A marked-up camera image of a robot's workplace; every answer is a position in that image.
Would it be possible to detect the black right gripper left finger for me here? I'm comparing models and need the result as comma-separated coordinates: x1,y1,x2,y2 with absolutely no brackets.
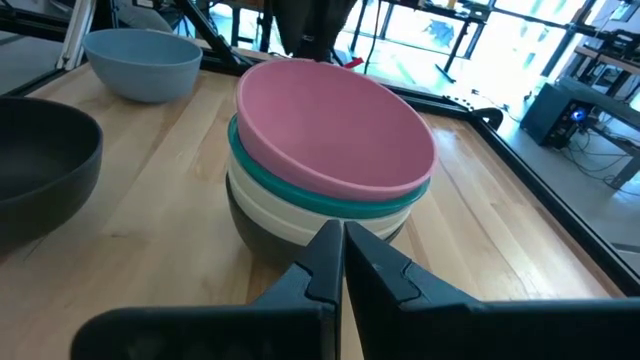
69,218,346,360

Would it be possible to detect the white bowl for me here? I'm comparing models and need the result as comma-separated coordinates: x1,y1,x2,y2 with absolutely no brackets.
227,149,414,247

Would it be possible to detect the black computer box blue light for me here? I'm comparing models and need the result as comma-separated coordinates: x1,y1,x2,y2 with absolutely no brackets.
519,82,599,150

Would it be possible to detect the black bowl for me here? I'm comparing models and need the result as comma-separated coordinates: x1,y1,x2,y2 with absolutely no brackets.
0,96,105,256

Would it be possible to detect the teal bowl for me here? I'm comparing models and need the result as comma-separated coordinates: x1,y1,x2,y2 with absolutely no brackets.
227,113,432,220

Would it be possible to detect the black workbench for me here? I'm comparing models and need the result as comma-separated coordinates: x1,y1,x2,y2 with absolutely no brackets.
559,29,640,191

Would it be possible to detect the black legged table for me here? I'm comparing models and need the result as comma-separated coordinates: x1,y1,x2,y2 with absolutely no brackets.
344,0,501,84

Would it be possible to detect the grey bowl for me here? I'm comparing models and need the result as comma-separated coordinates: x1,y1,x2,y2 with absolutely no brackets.
224,172,406,269

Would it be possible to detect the pink bowl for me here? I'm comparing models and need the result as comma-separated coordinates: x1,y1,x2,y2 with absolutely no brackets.
234,57,440,203

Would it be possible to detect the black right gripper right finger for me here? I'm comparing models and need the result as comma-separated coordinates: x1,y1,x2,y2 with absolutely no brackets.
343,220,640,360

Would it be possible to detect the white post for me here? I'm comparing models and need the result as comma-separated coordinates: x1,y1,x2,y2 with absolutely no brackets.
55,0,96,71

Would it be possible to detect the blue bowl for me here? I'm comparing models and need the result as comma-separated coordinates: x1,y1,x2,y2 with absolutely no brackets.
82,27,204,105

